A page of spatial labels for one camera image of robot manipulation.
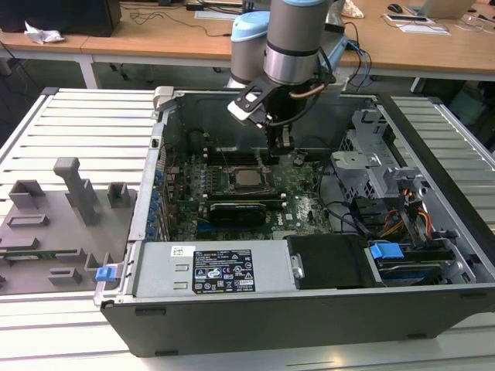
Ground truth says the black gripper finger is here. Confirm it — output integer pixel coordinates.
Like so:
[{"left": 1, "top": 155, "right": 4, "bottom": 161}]
[{"left": 269, "top": 127, "right": 295, "bottom": 164}]

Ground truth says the silver square CPU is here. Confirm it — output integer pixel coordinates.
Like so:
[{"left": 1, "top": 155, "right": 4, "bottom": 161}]
[{"left": 235, "top": 168, "right": 261, "bottom": 188}]

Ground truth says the CPU socket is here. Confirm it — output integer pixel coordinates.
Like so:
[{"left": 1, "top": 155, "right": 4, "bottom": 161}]
[{"left": 227, "top": 165, "right": 278, "bottom": 195}]

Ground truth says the blue expansion slot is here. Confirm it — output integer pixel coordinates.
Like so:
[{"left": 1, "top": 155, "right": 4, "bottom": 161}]
[{"left": 196, "top": 223, "right": 233, "bottom": 237}]

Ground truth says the green motherboard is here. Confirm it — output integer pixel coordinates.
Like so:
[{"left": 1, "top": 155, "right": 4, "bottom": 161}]
[{"left": 162, "top": 150, "right": 349, "bottom": 243}]

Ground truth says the black graphics card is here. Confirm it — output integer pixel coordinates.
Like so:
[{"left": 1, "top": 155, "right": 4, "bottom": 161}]
[{"left": 208, "top": 200, "right": 268, "bottom": 227}]

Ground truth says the black rear fan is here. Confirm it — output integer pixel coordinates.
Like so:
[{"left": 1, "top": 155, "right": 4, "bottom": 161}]
[{"left": 187, "top": 130, "right": 212, "bottom": 155}]

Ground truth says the silver metal drive cage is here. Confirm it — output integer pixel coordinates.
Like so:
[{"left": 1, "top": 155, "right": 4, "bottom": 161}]
[{"left": 330, "top": 107, "right": 430, "bottom": 202}]

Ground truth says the black plastic shroud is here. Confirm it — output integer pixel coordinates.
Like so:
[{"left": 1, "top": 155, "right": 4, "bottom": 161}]
[{"left": 286, "top": 233, "right": 382, "bottom": 291}]

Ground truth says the blue card retainer row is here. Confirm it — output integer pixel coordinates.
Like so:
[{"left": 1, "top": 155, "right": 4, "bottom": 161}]
[{"left": 145, "top": 169, "right": 162, "bottom": 240}]

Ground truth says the wooden desk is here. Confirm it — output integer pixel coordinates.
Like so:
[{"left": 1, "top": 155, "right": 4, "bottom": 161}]
[
  {"left": 0, "top": 29, "right": 96, "bottom": 90},
  {"left": 79, "top": 0, "right": 495, "bottom": 94}
]

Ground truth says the hard disk in blue carrier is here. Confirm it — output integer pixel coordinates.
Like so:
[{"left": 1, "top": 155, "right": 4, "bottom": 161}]
[{"left": 369, "top": 241, "right": 446, "bottom": 287}]

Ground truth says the white tablet device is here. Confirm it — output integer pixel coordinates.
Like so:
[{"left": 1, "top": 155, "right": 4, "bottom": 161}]
[{"left": 385, "top": 13, "right": 433, "bottom": 24}]

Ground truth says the white paper sheet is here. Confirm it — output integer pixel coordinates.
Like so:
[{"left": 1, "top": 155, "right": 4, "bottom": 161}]
[{"left": 400, "top": 22, "right": 452, "bottom": 36}]

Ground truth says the silver power supply unit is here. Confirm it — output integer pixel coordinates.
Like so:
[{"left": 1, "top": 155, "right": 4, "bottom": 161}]
[{"left": 133, "top": 240, "right": 295, "bottom": 298}]

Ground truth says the open black PC case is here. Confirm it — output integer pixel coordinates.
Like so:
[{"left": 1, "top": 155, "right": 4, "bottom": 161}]
[{"left": 94, "top": 85, "right": 495, "bottom": 359}]

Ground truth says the silver laptop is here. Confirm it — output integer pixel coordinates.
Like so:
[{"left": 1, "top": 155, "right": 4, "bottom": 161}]
[{"left": 419, "top": 0, "right": 475, "bottom": 19}]

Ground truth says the blue case latch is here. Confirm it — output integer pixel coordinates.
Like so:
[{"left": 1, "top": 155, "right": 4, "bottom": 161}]
[{"left": 94, "top": 265, "right": 117, "bottom": 283}]

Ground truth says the grey parts rack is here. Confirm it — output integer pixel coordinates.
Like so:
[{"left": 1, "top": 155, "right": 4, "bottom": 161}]
[{"left": 0, "top": 156, "right": 138, "bottom": 297}]

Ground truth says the black box on desk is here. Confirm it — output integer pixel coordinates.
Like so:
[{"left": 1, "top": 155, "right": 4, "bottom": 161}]
[{"left": 0, "top": 0, "right": 121, "bottom": 38}]

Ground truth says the crumpled white paper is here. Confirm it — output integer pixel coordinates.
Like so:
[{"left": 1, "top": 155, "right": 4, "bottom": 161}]
[{"left": 23, "top": 21, "right": 65, "bottom": 46}]

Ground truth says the green RAM stick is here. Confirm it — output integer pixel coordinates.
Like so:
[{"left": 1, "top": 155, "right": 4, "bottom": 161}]
[{"left": 0, "top": 249, "right": 78, "bottom": 259}]

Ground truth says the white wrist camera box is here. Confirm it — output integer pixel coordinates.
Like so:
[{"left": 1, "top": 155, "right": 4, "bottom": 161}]
[{"left": 227, "top": 79, "right": 274, "bottom": 128}]

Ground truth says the blue cable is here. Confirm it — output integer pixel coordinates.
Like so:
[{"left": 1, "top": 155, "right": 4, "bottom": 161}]
[{"left": 350, "top": 40, "right": 373, "bottom": 82}]

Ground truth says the black cable bundle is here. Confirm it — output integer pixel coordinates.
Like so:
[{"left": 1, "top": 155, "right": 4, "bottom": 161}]
[{"left": 319, "top": 158, "right": 374, "bottom": 237}]

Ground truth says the grey case handle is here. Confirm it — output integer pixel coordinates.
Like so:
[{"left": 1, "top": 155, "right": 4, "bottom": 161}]
[{"left": 152, "top": 85, "right": 177, "bottom": 113}]

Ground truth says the yellow orange wire bundle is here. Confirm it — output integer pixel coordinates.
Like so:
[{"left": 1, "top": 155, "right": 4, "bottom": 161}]
[{"left": 381, "top": 187, "right": 432, "bottom": 239}]

